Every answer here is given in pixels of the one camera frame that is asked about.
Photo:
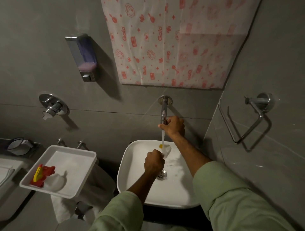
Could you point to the person's left hand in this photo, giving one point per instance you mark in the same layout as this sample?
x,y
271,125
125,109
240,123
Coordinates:
x,y
154,163

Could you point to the person's right hand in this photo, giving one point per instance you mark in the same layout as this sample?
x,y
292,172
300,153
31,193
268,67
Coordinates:
x,y
175,126

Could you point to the white brush with yellow band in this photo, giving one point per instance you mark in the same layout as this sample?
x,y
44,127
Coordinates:
x,y
166,150

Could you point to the white ceramic sink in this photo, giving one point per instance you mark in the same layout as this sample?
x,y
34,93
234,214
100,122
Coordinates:
x,y
133,166

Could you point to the white spray bottle yellow trigger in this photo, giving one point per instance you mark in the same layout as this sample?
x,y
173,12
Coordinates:
x,y
54,182

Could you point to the person's right forearm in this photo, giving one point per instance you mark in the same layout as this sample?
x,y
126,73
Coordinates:
x,y
190,154

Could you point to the person's left forearm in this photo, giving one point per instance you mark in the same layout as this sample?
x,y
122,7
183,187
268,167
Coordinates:
x,y
143,188

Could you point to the chrome sink drain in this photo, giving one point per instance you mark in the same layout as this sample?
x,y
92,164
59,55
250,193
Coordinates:
x,y
162,175

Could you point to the white towel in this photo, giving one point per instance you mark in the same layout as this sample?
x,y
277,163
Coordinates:
x,y
97,188

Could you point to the chrome stop tap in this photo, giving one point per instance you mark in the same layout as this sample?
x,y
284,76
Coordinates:
x,y
81,144
61,142

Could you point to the white sheet with red print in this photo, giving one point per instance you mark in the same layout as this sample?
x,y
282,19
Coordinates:
x,y
171,47

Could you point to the white plastic tray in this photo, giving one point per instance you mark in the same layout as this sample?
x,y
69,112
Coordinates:
x,y
71,159

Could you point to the red cloth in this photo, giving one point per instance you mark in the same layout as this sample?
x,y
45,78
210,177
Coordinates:
x,y
47,170

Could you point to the dark stone ledge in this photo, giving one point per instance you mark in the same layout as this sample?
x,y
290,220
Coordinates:
x,y
35,152

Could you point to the white toilet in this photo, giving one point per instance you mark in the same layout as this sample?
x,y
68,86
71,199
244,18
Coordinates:
x,y
9,190

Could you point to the chrome wall faucet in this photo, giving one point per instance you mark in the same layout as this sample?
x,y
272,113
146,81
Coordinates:
x,y
164,107

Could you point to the chrome wall soap dispenser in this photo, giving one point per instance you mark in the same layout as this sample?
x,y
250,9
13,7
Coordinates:
x,y
84,57

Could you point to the chrome wall mixer valve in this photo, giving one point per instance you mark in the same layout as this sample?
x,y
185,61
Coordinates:
x,y
53,106

